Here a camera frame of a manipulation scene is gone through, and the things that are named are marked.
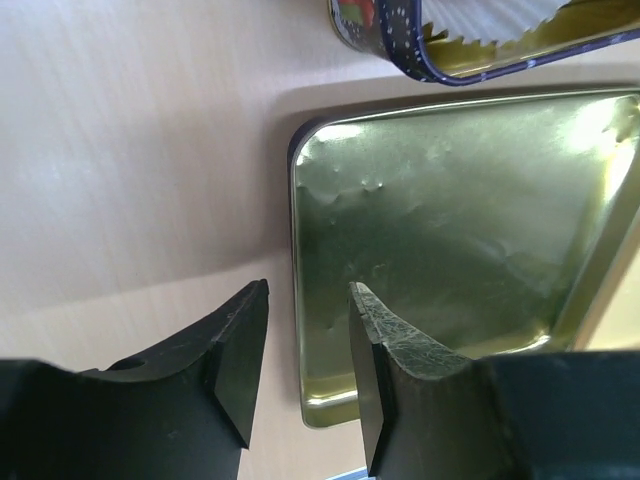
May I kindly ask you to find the gold tin lid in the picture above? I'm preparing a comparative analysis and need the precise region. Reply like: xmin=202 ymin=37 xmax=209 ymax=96
xmin=287 ymin=85 xmax=639 ymax=428

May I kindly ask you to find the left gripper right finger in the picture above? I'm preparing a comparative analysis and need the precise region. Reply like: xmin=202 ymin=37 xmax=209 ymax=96
xmin=349 ymin=283 xmax=639 ymax=479

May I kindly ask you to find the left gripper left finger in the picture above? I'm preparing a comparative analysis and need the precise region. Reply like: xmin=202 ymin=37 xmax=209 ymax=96
xmin=1 ymin=280 xmax=269 ymax=479

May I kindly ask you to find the white paper cup liner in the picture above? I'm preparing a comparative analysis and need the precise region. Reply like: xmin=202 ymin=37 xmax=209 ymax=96
xmin=421 ymin=0 xmax=569 ymax=46

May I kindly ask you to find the square cookie tin box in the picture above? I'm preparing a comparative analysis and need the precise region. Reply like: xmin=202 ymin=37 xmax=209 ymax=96
xmin=328 ymin=0 xmax=639 ymax=86

